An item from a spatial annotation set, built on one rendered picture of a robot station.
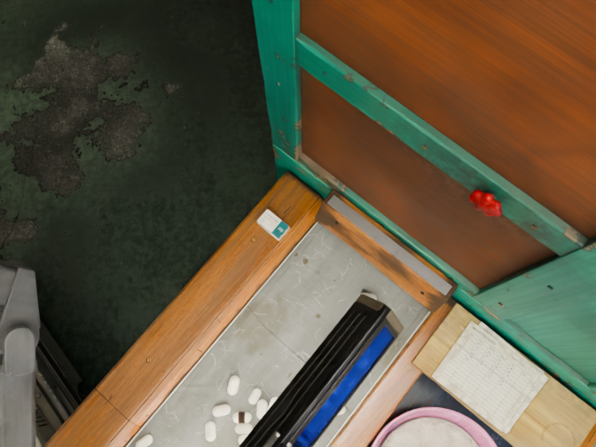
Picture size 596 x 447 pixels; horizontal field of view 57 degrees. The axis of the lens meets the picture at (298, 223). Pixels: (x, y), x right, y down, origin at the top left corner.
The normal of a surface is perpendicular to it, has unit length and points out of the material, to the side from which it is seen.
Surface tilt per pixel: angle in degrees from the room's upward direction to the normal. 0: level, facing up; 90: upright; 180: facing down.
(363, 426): 0
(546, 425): 0
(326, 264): 0
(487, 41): 90
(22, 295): 42
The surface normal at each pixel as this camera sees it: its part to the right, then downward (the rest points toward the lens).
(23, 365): 0.59, 0.11
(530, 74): -0.64, 0.74
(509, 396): -0.01, -0.25
